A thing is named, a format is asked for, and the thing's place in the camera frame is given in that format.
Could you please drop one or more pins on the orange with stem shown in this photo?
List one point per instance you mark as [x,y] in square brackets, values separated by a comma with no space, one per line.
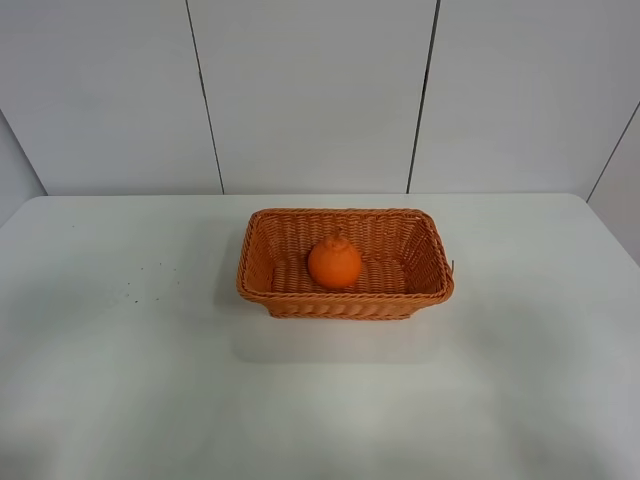
[334,262]

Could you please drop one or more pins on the orange wicker basket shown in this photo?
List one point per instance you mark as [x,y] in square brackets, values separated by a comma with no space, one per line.
[404,264]

